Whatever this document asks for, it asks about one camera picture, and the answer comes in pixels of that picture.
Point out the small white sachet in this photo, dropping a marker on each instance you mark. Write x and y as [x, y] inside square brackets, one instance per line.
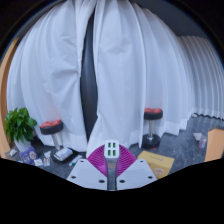
[38, 162]

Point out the white curtain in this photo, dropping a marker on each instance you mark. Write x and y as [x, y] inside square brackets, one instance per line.
[143, 60]
[50, 66]

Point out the white wrapped pack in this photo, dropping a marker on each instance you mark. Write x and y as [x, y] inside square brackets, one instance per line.
[63, 154]

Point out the orange wooden panel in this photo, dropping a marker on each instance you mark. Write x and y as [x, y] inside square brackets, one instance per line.
[215, 145]

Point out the white marker pen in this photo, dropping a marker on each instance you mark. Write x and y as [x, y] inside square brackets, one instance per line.
[75, 160]

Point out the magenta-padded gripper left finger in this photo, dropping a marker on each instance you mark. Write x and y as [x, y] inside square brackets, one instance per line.
[95, 160]

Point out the yellow tea box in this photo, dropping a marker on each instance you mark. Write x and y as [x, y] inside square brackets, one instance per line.
[156, 163]

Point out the small printed sachet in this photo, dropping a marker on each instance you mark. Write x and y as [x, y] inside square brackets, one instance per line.
[46, 157]

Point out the green potted plant white pot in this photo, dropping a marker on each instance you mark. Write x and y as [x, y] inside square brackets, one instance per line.
[19, 125]

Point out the small white flat item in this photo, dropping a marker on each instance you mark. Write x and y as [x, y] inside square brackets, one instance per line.
[13, 152]

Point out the black red-topped stool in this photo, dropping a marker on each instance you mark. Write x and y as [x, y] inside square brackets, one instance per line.
[51, 127]
[152, 114]

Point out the small white packet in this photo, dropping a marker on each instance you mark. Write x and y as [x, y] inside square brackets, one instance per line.
[197, 136]

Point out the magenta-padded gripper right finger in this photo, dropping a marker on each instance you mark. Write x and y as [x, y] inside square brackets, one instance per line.
[128, 161]

